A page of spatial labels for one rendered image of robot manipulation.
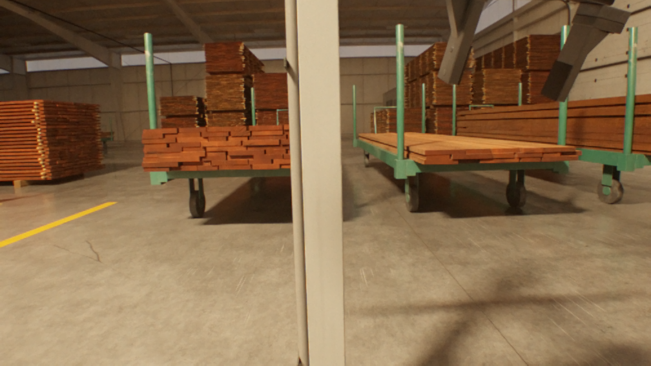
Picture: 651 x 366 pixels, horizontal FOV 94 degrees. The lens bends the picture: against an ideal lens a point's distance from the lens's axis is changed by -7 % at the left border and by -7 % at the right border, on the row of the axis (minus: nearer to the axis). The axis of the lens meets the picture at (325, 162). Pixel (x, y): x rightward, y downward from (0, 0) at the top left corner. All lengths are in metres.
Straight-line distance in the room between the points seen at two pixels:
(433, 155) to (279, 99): 7.84
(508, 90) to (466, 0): 10.50
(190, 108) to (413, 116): 6.43
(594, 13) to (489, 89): 10.18
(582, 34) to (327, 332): 0.53
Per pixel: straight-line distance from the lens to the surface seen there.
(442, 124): 10.05
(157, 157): 2.06
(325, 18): 0.51
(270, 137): 1.84
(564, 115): 2.61
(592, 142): 3.31
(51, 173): 5.24
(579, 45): 0.43
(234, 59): 9.87
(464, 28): 0.35
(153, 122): 2.35
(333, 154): 0.49
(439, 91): 10.09
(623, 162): 2.94
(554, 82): 0.44
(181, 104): 10.24
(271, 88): 9.53
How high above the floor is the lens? 0.66
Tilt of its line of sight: 7 degrees down
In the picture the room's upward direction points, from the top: 1 degrees counter-clockwise
